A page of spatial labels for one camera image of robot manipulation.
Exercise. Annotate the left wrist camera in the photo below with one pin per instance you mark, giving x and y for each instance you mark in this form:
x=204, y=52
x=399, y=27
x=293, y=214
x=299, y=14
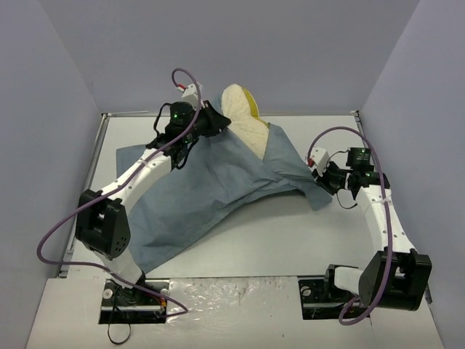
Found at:
x=190, y=93

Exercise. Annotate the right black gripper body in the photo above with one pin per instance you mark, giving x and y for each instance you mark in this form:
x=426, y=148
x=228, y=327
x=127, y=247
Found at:
x=325, y=178

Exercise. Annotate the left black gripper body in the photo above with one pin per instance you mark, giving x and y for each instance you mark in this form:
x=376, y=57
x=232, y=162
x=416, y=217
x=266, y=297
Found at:
x=211, y=119

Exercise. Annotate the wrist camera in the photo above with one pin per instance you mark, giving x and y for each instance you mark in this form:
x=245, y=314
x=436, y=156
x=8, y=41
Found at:
x=190, y=93
x=317, y=160

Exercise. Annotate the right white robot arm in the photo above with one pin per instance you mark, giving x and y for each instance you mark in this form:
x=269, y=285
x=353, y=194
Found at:
x=397, y=268

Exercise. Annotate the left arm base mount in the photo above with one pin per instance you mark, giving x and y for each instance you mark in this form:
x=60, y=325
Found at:
x=130, y=306

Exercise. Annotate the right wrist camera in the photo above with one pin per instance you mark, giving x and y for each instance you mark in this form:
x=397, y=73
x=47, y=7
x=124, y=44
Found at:
x=317, y=160

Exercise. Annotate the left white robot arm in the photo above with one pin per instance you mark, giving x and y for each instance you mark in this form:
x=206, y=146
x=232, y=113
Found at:
x=102, y=224

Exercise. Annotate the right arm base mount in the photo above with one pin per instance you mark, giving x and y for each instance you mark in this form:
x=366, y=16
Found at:
x=318, y=301

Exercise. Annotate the striped pillowcase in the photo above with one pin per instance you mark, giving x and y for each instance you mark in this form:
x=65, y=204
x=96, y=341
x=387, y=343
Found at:
x=221, y=175

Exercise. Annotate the white pillow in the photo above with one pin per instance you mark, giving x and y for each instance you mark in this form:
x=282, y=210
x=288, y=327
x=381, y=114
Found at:
x=240, y=107

